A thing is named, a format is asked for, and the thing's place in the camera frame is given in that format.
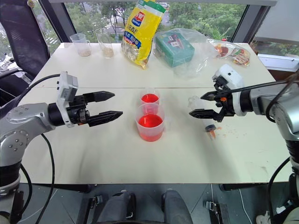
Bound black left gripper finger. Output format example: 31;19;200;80
83;91;116;105
88;111;124;127

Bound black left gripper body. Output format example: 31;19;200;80
67;94;92;126

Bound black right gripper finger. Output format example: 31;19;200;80
188;109;221;122
200;91;220;102

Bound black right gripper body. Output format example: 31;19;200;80
214;77;236;122

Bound large cup red liquid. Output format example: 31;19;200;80
135;103;166;142

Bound small cup red liquid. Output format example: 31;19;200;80
140;87;161;106

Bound clear tall cup with grains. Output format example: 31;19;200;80
95;31;115;59

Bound green box in plastic bag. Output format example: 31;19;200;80
152;28;218;80

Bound clear bag of snack packets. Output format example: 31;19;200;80
207;38;251;69

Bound green cardboard box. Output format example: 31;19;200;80
155;32;195;69

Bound yellow food bag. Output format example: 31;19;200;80
121;0;167;70

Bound dark rounded shape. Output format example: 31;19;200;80
97;189;137;224
162;189;194;224

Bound black office chair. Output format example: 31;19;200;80
0;0;51;100

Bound white shoe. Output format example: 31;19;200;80
255;210;272;224

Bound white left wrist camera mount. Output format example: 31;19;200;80
56;71;79;128

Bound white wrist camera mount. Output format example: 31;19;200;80
212;63;249;117
56;71;79;128

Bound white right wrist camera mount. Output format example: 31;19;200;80
212;63;249;117

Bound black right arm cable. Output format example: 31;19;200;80
214;70;299;224

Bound clear measuring cup with handle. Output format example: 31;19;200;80
69;33;92;57

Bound black metal floor bracket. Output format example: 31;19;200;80
87;195;104;210
205;200;231;224

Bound dark window frame post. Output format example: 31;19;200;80
233;0;272;44
40;0;78;43

